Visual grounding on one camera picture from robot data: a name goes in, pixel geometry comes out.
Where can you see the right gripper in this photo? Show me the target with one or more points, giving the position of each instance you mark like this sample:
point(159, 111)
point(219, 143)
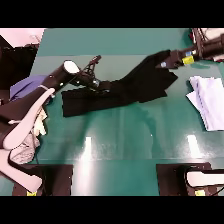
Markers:
point(173, 59)

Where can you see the black T-shirt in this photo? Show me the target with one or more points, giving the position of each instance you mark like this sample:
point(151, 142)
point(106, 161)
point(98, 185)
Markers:
point(133, 88)

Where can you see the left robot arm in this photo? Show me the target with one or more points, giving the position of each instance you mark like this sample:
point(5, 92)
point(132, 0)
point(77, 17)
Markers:
point(26, 110)

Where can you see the white garment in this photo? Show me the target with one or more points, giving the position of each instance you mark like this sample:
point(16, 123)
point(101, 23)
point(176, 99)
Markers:
point(210, 101)

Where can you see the purple garment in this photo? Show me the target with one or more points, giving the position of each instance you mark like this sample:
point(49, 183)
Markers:
point(26, 85)

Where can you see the pale pink garment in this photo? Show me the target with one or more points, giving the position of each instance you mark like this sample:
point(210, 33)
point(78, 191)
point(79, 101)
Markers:
point(25, 150)

